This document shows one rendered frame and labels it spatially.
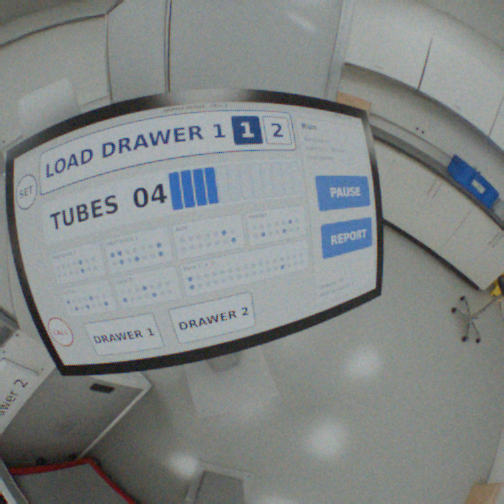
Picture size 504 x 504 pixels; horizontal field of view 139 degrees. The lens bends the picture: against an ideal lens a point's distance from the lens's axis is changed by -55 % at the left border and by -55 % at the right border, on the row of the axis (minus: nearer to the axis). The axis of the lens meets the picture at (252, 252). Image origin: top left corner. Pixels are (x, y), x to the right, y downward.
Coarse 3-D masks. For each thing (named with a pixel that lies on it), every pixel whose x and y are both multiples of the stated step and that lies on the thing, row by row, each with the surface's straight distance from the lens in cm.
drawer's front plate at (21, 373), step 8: (8, 360) 56; (0, 368) 56; (8, 368) 56; (16, 368) 57; (24, 368) 59; (0, 376) 58; (8, 376) 58; (16, 376) 58; (24, 376) 59; (32, 376) 60; (0, 384) 60; (8, 384) 60; (16, 384) 61; (24, 384) 62; (32, 384) 63; (0, 392) 63; (8, 392) 63; (16, 392) 64; (24, 392) 65; (0, 400) 66; (16, 400) 67; (8, 408) 70; (0, 416) 73; (0, 424) 77
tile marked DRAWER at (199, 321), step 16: (192, 304) 22; (208, 304) 23; (224, 304) 23; (240, 304) 23; (176, 320) 23; (192, 320) 23; (208, 320) 23; (224, 320) 24; (240, 320) 24; (176, 336) 24; (192, 336) 24; (208, 336) 24
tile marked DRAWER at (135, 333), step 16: (112, 320) 25; (128, 320) 24; (144, 320) 24; (96, 336) 27; (112, 336) 26; (128, 336) 25; (144, 336) 25; (160, 336) 24; (96, 352) 29; (112, 352) 28; (128, 352) 27
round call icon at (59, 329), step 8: (48, 320) 30; (56, 320) 29; (64, 320) 28; (48, 328) 31; (56, 328) 30; (64, 328) 29; (56, 336) 31; (64, 336) 30; (72, 336) 29; (56, 344) 32; (64, 344) 31; (72, 344) 30
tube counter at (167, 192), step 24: (192, 168) 21; (216, 168) 21; (240, 168) 22; (264, 168) 23; (288, 168) 24; (144, 192) 21; (168, 192) 21; (192, 192) 21; (216, 192) 21; (240, 192) 21; (264, 192) 22; (288, 192) 23; (144, 216) 21
